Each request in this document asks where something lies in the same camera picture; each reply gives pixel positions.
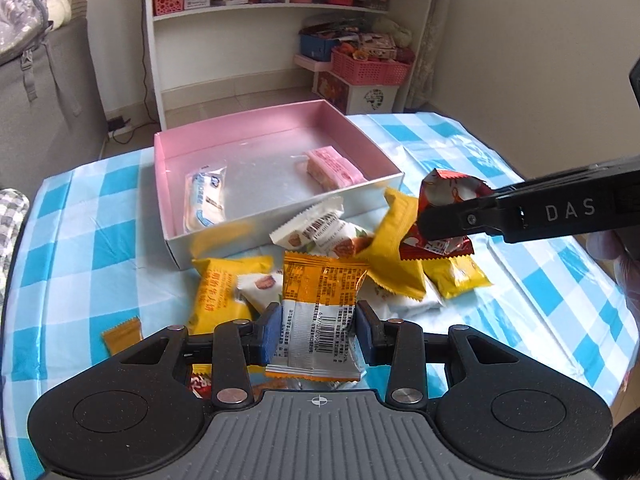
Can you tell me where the pink cardboard box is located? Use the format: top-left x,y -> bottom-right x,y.
152,99 -> 405,271

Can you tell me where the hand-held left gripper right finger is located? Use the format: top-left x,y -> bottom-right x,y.
355,301 -> 530,409

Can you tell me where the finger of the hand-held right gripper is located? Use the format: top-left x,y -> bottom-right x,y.
418,191 -> 502,242

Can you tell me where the green plush toy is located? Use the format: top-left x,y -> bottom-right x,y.
372,16 -> 413,46

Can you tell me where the blue white checked tablecloth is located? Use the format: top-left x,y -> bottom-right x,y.
0,107 -> 640,480

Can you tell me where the grey patterned backpack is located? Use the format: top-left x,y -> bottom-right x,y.
0,0 -> 55,66

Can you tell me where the pink wafer packet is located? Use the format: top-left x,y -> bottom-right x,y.
305,145 -> 366,191

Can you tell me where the black cable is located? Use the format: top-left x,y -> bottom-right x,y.
111,20 -> 157,143

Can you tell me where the printed cardboard box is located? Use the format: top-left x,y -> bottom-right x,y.
313,71 -> 401,116

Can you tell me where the orange silver snack packet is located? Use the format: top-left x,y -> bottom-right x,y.
265,252 -> 370,385

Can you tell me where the large pink plastic basket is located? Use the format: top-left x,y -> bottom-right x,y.
331,50 -> 413,87

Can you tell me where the white blue snack packet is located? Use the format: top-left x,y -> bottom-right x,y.
184,162 -> 228,233

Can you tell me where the white plush ball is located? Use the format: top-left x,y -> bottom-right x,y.
46,0 -> 71,28

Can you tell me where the red white snack packet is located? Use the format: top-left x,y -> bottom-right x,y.
399,167 -> 494,262
189,365 -> 216,398

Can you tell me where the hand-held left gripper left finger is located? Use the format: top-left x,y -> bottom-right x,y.
112,302 -> 284,409

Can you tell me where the white bookshelf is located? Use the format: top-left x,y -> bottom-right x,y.
144,0 -> 455,131

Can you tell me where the person's right hand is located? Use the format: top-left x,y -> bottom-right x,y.
587,230 -> 640,321

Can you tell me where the lace curtain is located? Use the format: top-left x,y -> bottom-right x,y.
406,0 -> 457,111

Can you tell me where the yellow snack packet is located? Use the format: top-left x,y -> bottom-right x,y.
352,187 -> 426,301
422,255 -> 493,301
189,256 -> 275,336

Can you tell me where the blue storage box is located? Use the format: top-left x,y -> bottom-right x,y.
298,30 -> 351,62

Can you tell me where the grey checked cushion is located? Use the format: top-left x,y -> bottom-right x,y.
0,187 -> 30,281

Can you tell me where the gold stick packet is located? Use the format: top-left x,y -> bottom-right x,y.
101,317 -> 144,358

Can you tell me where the long white snack packet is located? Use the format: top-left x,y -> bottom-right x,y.
269,196 -> 376,256

